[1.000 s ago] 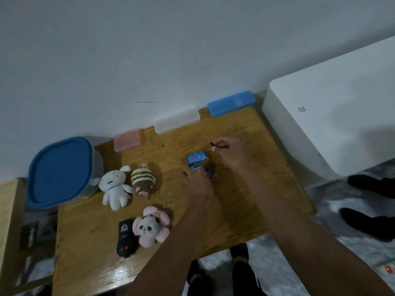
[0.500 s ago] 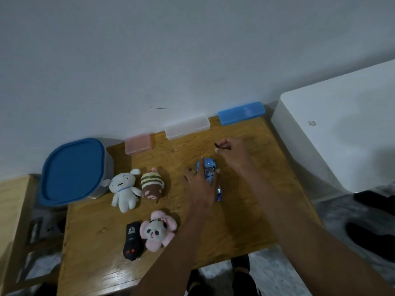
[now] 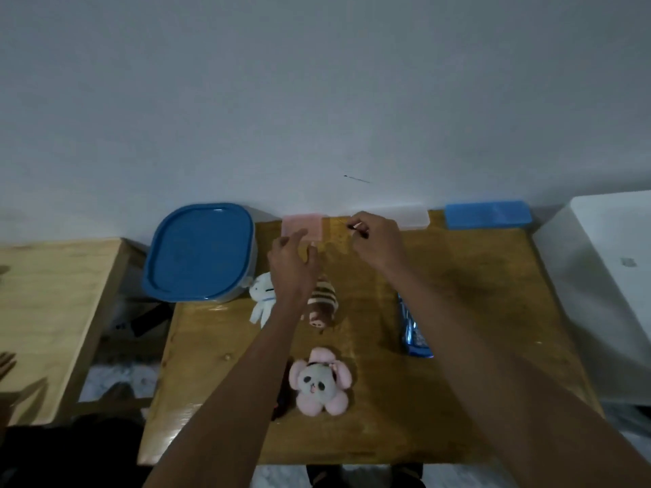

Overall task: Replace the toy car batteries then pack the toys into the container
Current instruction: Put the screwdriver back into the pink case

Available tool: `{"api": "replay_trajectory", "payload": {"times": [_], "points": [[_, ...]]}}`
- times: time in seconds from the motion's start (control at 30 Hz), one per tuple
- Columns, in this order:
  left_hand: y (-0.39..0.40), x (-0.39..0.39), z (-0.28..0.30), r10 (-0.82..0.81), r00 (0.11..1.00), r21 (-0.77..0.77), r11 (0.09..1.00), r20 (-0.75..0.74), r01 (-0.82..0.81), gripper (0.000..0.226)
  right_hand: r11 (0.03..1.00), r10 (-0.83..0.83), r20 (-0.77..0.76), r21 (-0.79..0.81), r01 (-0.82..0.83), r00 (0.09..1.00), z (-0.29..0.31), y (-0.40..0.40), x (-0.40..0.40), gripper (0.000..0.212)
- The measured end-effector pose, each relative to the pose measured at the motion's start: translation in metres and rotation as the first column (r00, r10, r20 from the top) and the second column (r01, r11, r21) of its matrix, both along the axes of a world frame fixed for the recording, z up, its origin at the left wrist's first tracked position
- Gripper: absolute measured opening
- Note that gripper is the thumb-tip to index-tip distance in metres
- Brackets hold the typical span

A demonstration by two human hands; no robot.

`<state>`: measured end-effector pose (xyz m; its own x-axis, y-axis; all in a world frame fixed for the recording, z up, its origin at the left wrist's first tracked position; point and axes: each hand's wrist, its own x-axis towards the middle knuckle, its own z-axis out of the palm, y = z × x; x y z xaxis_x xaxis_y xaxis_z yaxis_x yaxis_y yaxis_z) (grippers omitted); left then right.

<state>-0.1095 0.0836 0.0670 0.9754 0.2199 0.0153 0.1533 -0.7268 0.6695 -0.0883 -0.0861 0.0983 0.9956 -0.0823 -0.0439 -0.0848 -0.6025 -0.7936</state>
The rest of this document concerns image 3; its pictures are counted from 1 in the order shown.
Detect person's left hand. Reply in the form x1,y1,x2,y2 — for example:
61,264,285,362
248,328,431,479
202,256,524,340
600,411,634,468
267,228,322,310

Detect person's right hand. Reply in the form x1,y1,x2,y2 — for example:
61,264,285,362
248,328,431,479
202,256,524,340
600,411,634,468
347,211,410,280

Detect translucent white plastic case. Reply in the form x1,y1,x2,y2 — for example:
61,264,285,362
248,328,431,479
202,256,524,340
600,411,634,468
351,203,431,230

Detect white plush dog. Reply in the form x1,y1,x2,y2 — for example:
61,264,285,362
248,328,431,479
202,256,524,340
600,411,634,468
248,271,278,329

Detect brown striped plush pig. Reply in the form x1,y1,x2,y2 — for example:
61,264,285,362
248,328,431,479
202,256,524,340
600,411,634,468
301,277,340,331

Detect small pink plastic case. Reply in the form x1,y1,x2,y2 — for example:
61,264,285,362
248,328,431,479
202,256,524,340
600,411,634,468
281,213,326,245

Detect blue lidded plastic container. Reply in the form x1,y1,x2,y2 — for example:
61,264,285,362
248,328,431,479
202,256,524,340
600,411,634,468
142,202,258,304

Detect blue toy car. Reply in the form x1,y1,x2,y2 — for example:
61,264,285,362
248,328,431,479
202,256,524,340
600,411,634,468
396,291,435,359

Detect blue plastic case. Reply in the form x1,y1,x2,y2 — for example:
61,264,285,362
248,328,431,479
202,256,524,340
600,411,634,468
445,199,534,231

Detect pink flower plush panda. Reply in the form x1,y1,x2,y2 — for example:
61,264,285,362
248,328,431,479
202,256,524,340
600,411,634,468
288,347,353,418

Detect person's right forearm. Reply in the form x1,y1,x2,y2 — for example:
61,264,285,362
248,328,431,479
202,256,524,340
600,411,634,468
386,266,651,488

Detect person's left forearm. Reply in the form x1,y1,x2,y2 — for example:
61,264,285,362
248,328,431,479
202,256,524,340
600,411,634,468
142,294,316,488

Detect person's black trousers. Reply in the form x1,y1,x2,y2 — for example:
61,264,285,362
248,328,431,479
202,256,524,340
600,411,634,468
304,462,426,488

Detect black remote control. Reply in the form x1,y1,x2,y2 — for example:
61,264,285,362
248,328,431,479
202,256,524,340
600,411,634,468
272,373,296,422

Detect black object under side table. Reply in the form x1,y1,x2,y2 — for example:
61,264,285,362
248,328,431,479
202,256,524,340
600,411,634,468
130,302,174,337

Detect white cabinet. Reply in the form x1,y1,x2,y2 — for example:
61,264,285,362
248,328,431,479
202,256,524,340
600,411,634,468
531,190,651,407

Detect light wooden side table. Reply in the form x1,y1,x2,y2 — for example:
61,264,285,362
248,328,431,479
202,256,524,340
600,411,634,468
0,237,133,428

